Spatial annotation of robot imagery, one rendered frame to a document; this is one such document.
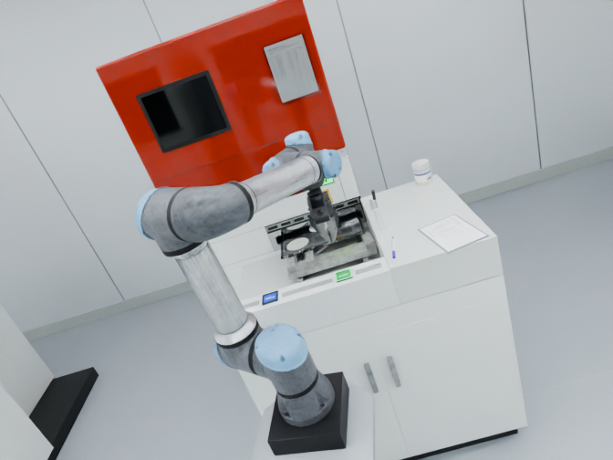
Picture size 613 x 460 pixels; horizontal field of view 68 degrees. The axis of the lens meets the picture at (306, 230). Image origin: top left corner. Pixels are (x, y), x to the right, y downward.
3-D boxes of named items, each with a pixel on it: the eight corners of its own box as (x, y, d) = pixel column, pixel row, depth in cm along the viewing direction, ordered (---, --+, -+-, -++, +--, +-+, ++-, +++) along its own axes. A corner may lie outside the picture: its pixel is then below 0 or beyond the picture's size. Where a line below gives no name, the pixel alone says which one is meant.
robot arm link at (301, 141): (276, 141, 132) (292, 130, 138) (288, 175, 137) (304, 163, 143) (297, 139, 127) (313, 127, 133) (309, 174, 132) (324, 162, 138)
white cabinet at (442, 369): (298, 389, 249) (243, 266, 215) (472, 339, 240) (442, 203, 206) (303, 502, 191) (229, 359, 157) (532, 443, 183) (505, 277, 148)
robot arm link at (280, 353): (301, 402, 108) (281, 362, 101) (259, 387, 116) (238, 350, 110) (326, 362, 116) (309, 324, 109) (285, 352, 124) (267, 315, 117)
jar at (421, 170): (414, 182, 199) (410, 162, 195) (430, 177, 199) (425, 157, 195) (419, 187, 193) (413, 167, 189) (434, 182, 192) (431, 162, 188)
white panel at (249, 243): (204, 275, 219) (168, 202, 202) (368, 224, 211) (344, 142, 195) (203, 278, 216) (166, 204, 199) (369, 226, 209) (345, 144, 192)
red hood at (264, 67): (194, 158, 263) (147, 52, 238) (329, 112, 256) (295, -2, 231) (163, 208, 195) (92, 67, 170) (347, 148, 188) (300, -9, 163)
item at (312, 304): (247, 332, 166) (233, 302, 160) (393, 288, 161) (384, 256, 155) (245, 350, 158) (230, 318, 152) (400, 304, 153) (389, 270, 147)
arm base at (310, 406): (337, 419, 112) (325, 392, 108) (279, 433, 115) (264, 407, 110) (332, 371, 126) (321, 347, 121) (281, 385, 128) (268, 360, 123)
